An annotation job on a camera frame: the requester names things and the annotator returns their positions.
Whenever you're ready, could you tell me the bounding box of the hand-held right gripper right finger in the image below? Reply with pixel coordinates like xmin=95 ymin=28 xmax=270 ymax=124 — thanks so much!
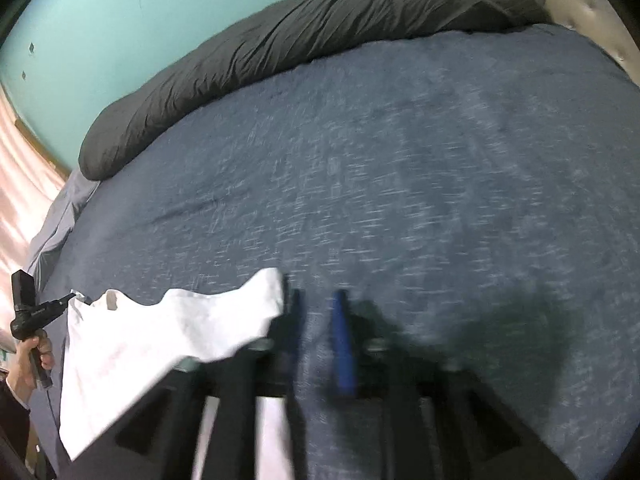
xmin=327 ymin=290 xmax=576 ymax=480

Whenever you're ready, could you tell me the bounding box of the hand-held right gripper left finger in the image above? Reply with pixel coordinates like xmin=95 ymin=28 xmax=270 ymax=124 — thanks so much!
xmin=60 ymin=275 xmax=306 ymax=480

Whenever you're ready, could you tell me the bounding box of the white long-sleeve shirt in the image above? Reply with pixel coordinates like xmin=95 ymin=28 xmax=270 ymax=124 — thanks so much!
xmin=59 ymin=267 xmax=296 ymax=480

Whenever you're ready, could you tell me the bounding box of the person's left hand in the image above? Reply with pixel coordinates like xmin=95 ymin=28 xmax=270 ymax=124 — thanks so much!
xmin=11 ymin=332 xmax=55 ymax=403

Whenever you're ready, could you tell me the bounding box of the light grey bed sheet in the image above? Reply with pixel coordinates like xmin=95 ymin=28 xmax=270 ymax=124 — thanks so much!
xmin=25 ymin=170 xmax=101 ymax=291

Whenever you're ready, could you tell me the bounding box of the pink curtain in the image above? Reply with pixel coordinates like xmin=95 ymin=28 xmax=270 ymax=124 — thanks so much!
xmin=0 ymin=85 xmax=71 ymax=311

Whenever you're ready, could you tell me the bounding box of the blue speckled bed cover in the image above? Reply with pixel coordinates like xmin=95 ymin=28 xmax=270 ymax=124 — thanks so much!
xmin=30 ymin=22 xmax=640 ymax=480

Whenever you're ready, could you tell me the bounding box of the dark grey long pillow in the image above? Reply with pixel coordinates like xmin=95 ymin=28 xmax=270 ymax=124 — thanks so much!
xmin=78 ymin=0 xmax=553 ymax=181

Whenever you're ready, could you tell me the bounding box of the cream tufted headboard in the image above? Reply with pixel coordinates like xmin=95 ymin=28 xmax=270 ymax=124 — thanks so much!
xmin=515 ymin=0 xmax=640 ymax=86

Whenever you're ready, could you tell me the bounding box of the wooden window frame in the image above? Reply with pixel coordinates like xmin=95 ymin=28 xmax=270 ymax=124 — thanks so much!
xmin=15 ymin=119 xmax=71 ymax=178

